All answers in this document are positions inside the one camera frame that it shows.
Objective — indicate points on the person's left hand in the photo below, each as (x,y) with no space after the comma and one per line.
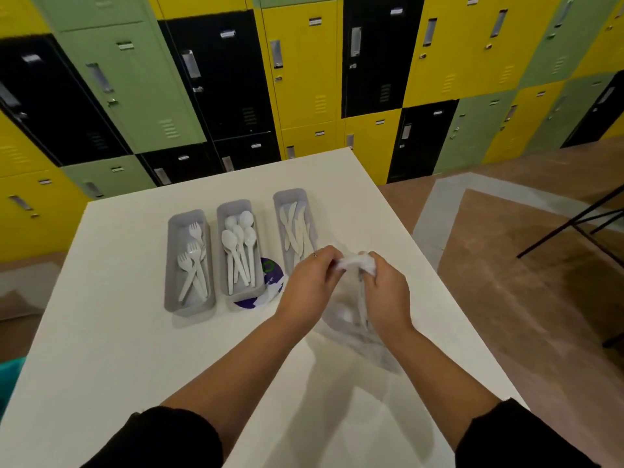
(307,287)

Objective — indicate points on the person's right hand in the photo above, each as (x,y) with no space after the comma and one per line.
(387,302)

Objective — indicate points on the person's right fingers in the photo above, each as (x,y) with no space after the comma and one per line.
(374,268)

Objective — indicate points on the person's left fingers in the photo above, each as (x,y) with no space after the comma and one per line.
(327,258)

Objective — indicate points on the clear plastic bag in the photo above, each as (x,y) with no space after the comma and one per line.
(347,314)

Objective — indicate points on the person's right forearm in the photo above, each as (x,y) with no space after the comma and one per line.
(438,380)

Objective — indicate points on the person's left forearm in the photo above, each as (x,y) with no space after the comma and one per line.
(243,365)

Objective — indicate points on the pile of white plastic knives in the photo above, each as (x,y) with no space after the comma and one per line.
(294,229)

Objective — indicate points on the grey knife tray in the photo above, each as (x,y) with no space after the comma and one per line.
(278,238)

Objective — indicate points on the purple and white packaging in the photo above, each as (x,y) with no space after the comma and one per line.
(271,275)

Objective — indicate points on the white plastic spoon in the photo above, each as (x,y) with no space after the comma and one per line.
(228,240)
(238,232)
(250,236)
(230,222)
(246,219)

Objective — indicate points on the grey spoon tray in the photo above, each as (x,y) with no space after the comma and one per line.
(222,268)

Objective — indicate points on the white plastic fork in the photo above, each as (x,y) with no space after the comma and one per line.
(187,286)
(196,230)
(194,249)
(184,262)

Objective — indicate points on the grey fork tray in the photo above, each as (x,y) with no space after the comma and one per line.
(173,287)

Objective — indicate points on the black sleeve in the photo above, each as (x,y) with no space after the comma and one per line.
(516,441)
(156,441)

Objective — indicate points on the teal fabric object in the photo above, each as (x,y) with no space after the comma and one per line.
(9,385)

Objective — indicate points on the black metal furniture frame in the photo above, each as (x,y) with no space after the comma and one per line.
(546,238)

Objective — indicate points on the wall of coloured metal lockers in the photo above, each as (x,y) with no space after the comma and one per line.
(302,68)

